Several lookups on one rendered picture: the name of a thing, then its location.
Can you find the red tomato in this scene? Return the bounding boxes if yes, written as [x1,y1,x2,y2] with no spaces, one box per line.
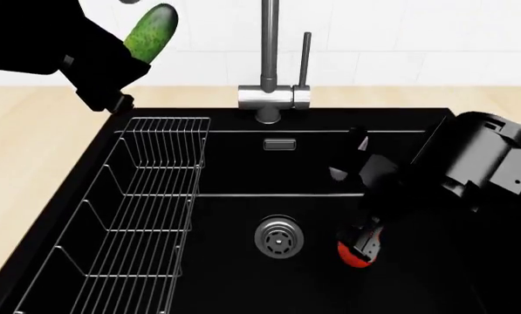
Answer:
[336,228,384,270]

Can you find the steel faucet lever handle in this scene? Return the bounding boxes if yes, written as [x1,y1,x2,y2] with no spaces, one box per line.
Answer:
[291,31,312,111]

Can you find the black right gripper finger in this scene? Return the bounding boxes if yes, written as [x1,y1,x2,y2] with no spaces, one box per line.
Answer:
[347,126,371,172]
[327,166,363,186]

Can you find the black kitchen sink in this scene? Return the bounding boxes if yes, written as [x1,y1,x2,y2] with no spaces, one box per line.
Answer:
[0,107,521,314]

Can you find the steel sink overflow plate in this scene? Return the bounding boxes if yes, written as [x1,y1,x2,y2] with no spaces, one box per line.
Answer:
[262,137,298,152]

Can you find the green cucumber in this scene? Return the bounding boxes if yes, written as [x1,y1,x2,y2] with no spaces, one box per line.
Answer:
[123,3,180,64]

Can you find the metal wire tray rack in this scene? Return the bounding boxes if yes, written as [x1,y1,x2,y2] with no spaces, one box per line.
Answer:
[12,116,212,314]

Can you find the steel sink drain strainer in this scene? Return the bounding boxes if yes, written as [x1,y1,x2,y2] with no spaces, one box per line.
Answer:
[253,214,306,260]

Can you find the steel sink faucet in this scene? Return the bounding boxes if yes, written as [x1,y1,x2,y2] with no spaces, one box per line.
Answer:
[237,0,295,126]

